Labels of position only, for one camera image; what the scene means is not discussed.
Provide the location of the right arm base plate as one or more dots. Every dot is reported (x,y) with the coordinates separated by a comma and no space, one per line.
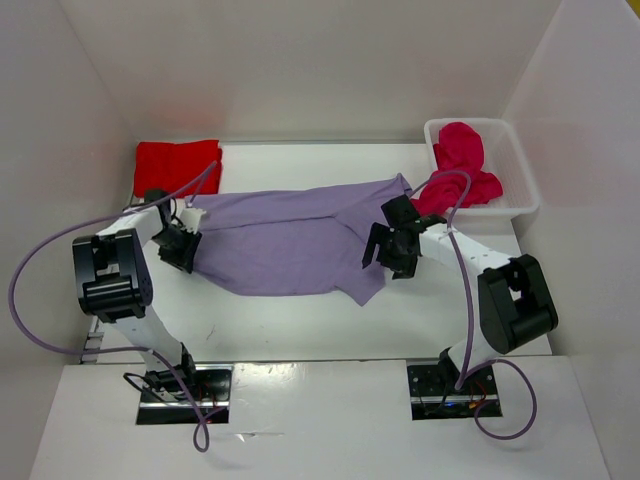
(433,397)

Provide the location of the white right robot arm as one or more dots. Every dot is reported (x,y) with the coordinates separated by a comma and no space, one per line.
(508,300)

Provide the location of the red t shirt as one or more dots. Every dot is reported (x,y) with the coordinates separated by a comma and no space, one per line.
(170,166)

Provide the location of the magenta t shirt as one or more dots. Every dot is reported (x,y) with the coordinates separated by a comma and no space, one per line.
(460,159)

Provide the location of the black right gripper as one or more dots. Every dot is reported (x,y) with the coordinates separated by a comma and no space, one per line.
(388,241)

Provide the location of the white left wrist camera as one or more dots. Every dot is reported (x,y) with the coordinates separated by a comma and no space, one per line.
(189,219)

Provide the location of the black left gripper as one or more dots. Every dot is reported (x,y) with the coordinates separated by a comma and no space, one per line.
(181,248)

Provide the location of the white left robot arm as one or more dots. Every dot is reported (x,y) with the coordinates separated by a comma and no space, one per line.
(114,284)

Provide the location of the white plastic basket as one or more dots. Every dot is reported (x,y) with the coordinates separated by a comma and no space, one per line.
(505,158)

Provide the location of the lilac t shirt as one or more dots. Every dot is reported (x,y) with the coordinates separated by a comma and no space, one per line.
(293,243)

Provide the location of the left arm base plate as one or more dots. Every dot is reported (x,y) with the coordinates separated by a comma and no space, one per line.
(210,389)

